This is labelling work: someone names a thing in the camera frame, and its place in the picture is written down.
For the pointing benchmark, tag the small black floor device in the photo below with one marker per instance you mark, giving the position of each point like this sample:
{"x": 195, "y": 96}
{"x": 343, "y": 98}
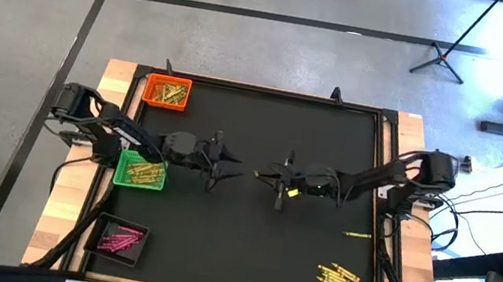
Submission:
{"x": 468, "y": 165}

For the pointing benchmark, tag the crayon pile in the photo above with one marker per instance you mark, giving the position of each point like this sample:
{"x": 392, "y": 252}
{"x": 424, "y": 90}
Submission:
{"x": 137, "y": 172}
{"x": 171, "y": 94}

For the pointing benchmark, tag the magenta crayon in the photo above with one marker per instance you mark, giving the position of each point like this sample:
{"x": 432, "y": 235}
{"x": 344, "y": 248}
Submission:
{"x": 119, "y": 240}
{"x": 128, "y": 234}
{"x": 129, "y": 241}
{"x": 113, "y": 247}
{"x": 122, "y": 237}
{"x": 131, "y": 230}
{"x": 116, "y": 243}
{"x": 110, "y": 249}

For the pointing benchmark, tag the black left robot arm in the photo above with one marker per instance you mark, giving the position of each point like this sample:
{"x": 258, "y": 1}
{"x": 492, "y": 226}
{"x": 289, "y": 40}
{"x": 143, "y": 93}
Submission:
{"x": 121, "y": 133}

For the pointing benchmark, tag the orange plastic basket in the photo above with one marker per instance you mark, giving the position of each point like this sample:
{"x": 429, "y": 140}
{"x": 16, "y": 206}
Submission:
{"x": 150, "y": 94}

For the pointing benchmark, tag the green plastic basket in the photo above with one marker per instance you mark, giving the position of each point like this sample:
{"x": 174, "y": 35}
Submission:
{"x": 120, "y": 176}

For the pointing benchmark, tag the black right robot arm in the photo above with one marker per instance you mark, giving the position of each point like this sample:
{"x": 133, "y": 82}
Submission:
{"x": 377, "y": 176}

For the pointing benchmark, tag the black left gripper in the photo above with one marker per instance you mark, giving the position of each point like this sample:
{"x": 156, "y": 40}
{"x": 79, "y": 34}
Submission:
{"x": 182, "y": 147}

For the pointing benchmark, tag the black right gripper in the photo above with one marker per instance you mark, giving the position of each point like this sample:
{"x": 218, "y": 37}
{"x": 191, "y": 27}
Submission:
{"x": 318, "y": 182}

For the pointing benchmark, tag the yellow-green crayon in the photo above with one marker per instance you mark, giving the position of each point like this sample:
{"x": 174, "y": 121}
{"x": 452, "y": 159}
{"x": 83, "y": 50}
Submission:
{"x": 182, "y": 91}
{"x": 165, "y": 91}

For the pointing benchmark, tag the black tripod stand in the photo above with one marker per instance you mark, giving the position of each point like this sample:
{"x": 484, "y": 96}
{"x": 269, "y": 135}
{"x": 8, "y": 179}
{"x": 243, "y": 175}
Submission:
{"x": 441, "y": 57}

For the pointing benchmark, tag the black aluminium table frame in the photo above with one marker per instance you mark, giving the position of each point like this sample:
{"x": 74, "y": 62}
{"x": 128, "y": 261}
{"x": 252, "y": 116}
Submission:
{"x": 264, "y": 90}

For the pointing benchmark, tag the black plastic basket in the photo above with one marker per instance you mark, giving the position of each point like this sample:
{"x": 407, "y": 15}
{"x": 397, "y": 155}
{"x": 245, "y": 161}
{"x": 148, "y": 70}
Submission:
{"x": 142, "y": 225}

